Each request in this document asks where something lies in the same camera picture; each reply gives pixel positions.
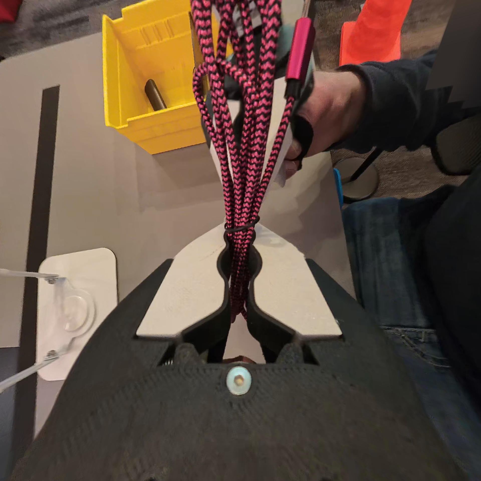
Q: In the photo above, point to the person's right forearm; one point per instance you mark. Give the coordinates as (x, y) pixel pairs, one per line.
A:
(406, 90)

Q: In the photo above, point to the black floor stand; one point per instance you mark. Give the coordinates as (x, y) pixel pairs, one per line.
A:
(357, 180)

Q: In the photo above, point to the grey usb hub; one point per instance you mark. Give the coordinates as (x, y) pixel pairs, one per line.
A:
(155, 95)

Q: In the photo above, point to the black chair armrest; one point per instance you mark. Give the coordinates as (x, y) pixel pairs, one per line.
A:
(458, 146)

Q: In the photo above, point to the black twist tie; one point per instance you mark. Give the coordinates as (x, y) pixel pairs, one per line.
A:
(240, 227)

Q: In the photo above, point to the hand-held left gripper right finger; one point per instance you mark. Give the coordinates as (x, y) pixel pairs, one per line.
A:
(297, 301)

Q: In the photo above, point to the person's right hand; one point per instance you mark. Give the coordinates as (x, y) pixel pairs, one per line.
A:
(334, 105)

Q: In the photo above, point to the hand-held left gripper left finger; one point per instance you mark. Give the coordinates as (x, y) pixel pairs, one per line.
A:
(180, 301)

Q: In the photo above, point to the yellow plastic bin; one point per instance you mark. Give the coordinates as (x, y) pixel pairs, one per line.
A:
(143, 45)

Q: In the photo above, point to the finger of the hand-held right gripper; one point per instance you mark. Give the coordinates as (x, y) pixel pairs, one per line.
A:
(278, 176)

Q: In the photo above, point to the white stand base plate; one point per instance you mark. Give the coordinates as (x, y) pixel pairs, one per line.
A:
(90, 278)

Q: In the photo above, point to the orange cone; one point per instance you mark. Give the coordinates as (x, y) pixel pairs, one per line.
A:
(376, 34)

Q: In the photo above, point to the person's legs in jeans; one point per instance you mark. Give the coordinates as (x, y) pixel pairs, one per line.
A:
(391, 263)

